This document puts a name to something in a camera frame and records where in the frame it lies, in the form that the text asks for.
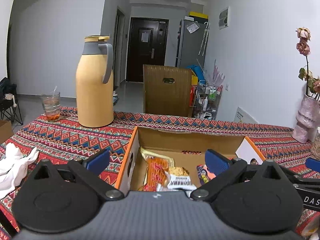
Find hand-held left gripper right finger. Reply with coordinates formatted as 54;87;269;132
190;149;290;202

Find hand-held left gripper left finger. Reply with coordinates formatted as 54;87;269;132
32;149;125;201

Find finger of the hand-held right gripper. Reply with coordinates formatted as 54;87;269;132
305;158;320;173
285;169;320;189

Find red snack packet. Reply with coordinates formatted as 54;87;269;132
197;164;217;186

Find white cracker snack packet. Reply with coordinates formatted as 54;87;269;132
166;166;197;190

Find pale yellow snack packet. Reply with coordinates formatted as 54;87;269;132
140;147;174;167

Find orange snack packet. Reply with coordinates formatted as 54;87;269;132
145;156;170;192

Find orange cardboard box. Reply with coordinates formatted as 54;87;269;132
115;126;267;193

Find woven pattern jar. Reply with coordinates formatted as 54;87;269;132
310;135;320;159

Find pink vase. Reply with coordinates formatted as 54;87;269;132
292;94;320;143

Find metal trolley rack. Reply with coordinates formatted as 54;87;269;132
192;80;223;120

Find glass cup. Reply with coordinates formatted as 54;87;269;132
40;91;61;122

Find yellow thermos jug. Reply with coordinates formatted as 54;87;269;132
76;35;114;128

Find wooden chair back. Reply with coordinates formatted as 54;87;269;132
143;64;193;117

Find blue bag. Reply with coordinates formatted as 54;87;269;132
186;65;207;80

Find small brown cardboard box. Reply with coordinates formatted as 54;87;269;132
0;119;14;144

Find black folding chair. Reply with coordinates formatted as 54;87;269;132
0;77;23;126

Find dark entrance door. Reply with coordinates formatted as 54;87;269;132
126;17;168;83

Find grey interior door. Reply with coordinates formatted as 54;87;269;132
115;9;126;85

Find dried roses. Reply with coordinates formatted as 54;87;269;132
296;27;320;100

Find grey refrigerator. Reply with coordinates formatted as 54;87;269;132
176;16;209;69

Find folded umbrella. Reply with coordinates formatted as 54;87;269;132
199;22;210;55

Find yellow box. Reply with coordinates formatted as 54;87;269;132
189;11;209;19

